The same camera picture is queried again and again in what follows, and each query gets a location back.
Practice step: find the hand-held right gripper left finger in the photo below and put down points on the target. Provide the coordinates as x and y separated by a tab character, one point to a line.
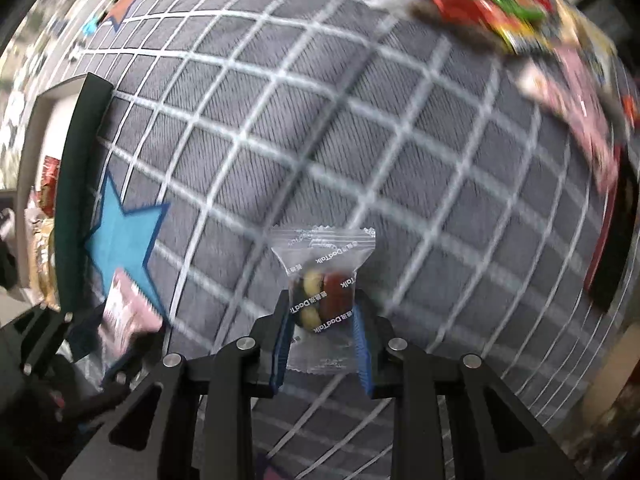
280	350

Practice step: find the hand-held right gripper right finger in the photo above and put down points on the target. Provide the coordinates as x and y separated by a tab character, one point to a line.
361	350

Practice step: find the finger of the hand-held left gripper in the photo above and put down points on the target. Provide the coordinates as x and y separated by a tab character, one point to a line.
80	332
135	360

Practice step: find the pink snack packet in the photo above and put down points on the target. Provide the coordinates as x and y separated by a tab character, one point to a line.
122	310

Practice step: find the clear candy snack packet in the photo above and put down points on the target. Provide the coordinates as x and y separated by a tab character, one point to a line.
320	260

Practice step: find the dark green box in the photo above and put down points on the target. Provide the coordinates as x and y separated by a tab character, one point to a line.
80	160

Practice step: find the pile of snack packets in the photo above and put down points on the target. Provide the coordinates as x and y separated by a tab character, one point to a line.
450	0

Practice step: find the yellow brown snack packet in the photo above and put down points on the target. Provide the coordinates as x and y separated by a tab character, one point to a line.
44	260

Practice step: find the red snack packet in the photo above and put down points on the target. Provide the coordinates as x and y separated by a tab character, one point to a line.
50	180

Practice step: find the grey checked blanket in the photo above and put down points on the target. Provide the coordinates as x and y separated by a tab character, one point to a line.
350	160

